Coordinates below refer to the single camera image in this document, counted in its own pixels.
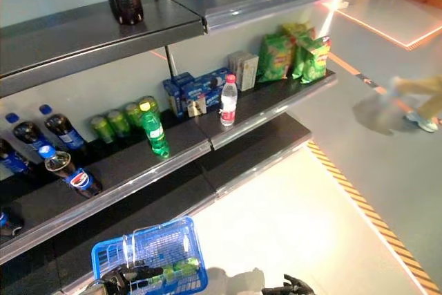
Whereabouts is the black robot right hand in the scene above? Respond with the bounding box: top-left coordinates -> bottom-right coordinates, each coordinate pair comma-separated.
261,273 -> 314,295

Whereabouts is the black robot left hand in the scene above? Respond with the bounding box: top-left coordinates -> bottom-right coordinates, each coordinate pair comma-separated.
99,262 -> 165,295

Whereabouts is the blue plastic shopping basket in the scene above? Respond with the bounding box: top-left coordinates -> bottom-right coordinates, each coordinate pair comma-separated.
90,216 -> 209,295

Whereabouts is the green Sprite bottle yellow cap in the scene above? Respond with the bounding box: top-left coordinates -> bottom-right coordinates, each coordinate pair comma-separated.
137,99 -> 171,159

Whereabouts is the green bottle in basket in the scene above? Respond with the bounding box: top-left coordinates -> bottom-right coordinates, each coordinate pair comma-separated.
162,256 -> 201,282

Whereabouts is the green drink can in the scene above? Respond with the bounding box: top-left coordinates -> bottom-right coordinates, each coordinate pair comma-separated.
106,109 -> 131,137
124,102 -> 144,129
137,95 -> 162,120
90,116 -> 115,144

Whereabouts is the Pepsi bottle blue cap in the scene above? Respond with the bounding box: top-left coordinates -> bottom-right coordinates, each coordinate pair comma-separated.
0,137 -> 28,177
38,103 -> 87,153
5,112 -> 44,164
0,204 -> 25,239
37,144 -> 104,199

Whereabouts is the water bottle red cap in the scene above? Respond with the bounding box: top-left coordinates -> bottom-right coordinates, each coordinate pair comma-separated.
219,73 -> 240,127

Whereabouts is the blue Oreo biscuit box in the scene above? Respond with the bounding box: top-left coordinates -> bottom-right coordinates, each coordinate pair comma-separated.
181,70 -> 231,109

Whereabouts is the beige carton box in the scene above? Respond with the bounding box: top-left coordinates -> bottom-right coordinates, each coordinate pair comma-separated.
227,50 -> 260,92

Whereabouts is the green chips bag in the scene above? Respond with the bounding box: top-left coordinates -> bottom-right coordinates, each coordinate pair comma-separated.
291,35 -> 332,84
256,32 -> 294,84

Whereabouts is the person in khaki trousers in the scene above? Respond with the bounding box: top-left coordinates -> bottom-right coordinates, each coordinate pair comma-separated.
386,75 -> 442,133

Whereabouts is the yellow chips bag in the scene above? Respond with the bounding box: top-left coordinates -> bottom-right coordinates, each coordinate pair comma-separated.
281,21 -> 317,47

